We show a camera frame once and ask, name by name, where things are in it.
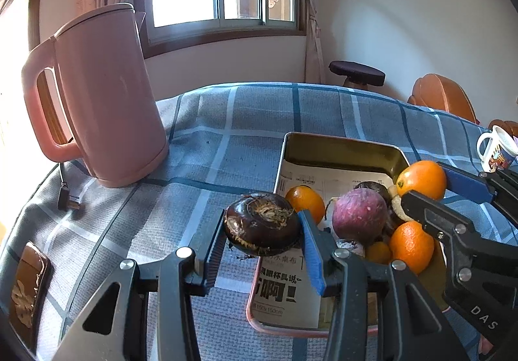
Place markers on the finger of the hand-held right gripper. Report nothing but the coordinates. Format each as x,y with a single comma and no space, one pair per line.
463,183
429,211

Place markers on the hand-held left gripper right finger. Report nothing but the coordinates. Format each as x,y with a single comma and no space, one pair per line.
313,260

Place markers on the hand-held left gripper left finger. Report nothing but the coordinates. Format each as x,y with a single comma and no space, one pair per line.
212,260

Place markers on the brown cut root piece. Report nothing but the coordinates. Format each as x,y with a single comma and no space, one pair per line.
398,207

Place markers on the orange mandarin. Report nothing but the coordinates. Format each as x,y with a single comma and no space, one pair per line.
305,203
421,181
412,245

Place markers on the dark water chestnut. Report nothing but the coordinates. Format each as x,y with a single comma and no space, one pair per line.
370,186
261,223

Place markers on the purple radish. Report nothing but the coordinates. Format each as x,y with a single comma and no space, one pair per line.
359,217

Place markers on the small yellow loquat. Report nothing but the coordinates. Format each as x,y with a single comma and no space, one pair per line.
378,252

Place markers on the rectangular metal tin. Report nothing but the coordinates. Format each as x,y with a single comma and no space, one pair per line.
344,146

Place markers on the white cartoon print mug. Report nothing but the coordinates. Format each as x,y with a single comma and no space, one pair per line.
499,158

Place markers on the printed paper sheet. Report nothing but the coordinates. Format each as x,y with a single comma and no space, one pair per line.
283,306

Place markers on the orange leather chair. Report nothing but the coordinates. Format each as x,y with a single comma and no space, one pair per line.
443,98
506,127

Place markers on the blue plaid tablecloth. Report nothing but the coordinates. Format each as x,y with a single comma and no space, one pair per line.
243,122

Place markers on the dark round stool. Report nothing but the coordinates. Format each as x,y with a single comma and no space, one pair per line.
356,73

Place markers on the black power plug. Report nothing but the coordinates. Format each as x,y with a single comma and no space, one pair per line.
68,197

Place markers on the brown glossy packet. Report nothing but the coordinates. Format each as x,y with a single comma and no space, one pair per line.
30,292

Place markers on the pink electric kettle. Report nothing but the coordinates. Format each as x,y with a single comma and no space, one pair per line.
105,102

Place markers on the pale tied curtain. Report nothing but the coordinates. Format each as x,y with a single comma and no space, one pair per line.
313,21

